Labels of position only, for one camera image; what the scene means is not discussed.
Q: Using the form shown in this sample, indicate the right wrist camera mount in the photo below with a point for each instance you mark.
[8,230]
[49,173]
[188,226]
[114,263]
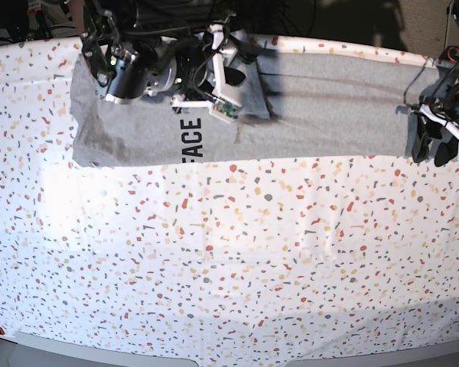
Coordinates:
[223,102]

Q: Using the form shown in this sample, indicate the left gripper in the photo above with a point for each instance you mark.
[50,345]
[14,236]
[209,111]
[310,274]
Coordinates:
[446,110]

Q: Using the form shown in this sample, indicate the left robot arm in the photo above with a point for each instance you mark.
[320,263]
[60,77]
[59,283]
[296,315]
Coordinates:
[449,79]

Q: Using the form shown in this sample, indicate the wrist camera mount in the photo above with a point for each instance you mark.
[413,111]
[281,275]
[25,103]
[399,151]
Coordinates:
[223,102]
[436,130]

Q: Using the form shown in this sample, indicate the terrazzo patterned tablecloth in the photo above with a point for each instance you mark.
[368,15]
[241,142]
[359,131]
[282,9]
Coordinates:
[240,263]

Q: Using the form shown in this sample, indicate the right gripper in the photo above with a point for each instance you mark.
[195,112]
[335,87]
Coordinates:
[178,69]

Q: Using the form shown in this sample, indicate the grey T-shirt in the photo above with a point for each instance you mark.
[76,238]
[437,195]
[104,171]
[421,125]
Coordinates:
[296,105]

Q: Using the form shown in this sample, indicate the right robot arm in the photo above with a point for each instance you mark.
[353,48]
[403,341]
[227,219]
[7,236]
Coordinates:
[134,48]

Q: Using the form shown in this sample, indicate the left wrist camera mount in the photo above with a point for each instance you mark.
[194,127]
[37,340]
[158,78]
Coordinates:
[436,130]

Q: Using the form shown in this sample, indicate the white metal stand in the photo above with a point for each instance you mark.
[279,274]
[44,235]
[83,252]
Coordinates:
[449,23]

